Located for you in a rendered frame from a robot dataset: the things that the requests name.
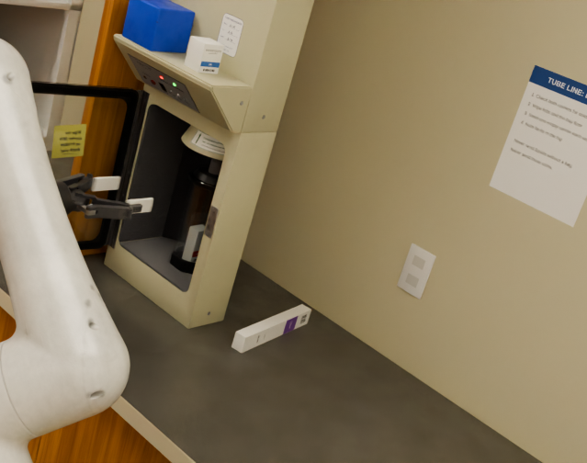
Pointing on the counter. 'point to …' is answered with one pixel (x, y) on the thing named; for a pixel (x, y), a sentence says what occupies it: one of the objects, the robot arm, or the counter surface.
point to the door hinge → (129, 162)
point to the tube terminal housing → (233, 175)
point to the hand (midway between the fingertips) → (128, 194)
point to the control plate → (163, 83)
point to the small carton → (204, 55)
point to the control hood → (196, 84)
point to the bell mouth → (203, 143)
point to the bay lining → (161, 176)
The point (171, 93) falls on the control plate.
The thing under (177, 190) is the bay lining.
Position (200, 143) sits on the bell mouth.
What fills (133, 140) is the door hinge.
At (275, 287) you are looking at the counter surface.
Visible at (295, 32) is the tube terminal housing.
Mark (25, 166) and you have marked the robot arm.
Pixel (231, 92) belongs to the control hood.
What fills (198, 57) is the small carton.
